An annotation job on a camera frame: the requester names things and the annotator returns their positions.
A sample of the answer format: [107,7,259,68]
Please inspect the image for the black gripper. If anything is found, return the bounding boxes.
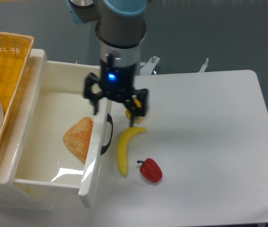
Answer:
[83,53,149,127]

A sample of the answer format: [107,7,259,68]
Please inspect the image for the orange triangle bread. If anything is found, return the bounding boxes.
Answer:
[63,117,94,164]

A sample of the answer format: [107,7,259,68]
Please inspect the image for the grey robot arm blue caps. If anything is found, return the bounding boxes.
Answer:
[66,0,149,126]

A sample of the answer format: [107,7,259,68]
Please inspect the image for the white upper drawer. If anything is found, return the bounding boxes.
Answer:
[13,61,113,208]

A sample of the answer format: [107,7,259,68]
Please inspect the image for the white drawer cabinet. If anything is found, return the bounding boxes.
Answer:
[0,49,47,209]

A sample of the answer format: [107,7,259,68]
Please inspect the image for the yellow bell pepper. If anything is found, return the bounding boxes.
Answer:
[125,96,143,124]

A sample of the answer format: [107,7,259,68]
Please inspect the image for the yellow banana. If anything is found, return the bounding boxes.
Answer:
[116,127,147,176]

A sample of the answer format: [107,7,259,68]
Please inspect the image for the red bell pepper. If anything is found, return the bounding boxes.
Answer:
[136,158,163,183]

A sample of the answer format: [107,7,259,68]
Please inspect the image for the yellow woven basket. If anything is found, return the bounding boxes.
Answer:
[0,32,34,143]

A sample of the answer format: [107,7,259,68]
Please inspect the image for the black drawer handle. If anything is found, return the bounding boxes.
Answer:
[100,114,114,156]

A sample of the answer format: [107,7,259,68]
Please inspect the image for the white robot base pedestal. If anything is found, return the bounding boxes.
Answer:
[134,18,161,77]

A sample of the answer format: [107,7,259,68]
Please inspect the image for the white metal bracket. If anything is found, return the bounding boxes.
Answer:
[199,58,209,73]

